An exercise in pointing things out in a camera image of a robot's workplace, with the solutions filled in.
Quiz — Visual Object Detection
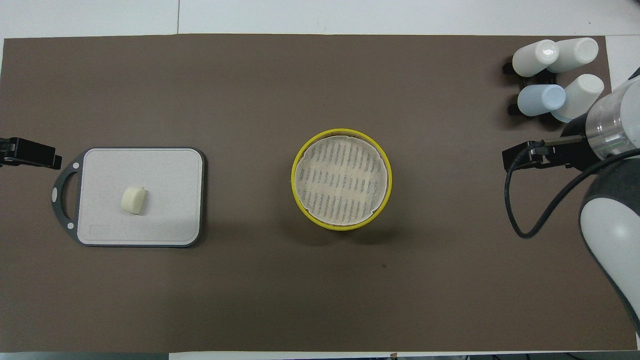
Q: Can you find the pale white steamed bun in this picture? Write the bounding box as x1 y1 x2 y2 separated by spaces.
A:
120 186 148 216

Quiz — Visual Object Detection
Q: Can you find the brown table mat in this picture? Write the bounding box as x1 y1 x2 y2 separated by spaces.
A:
0 33 624 354

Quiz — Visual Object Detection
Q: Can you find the white perforated steamer liner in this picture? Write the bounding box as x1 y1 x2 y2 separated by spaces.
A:
294 135 390 225

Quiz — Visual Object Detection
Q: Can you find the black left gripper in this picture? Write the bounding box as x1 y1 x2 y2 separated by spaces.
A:
0 137 63 170

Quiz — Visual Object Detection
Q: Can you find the glossy off-white plastic cup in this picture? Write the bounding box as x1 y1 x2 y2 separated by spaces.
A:
512 39 560 78

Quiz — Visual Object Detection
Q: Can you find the white cup with bluish base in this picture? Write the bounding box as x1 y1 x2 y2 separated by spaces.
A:
550 74 605 124

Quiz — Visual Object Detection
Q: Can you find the yellow round steamer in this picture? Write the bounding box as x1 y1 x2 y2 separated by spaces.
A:
291 128 393 232

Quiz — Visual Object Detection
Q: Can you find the black cup rack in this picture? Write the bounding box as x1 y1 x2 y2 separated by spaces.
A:
502 56 559 117

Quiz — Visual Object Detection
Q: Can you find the matte off-white plastic cup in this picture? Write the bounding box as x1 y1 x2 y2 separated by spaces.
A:
547 37 600 75

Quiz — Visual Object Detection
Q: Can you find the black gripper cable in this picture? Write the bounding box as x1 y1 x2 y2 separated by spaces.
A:
504 142 640 239

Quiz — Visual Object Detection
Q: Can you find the grey cutting board with handle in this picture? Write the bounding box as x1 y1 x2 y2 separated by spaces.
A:
51 146 206 249

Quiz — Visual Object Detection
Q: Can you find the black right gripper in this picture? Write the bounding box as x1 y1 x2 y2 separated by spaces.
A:
502 112 602 173

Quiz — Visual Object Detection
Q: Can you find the light blue plastic cup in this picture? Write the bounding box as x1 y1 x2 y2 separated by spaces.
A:
517 84 567 118

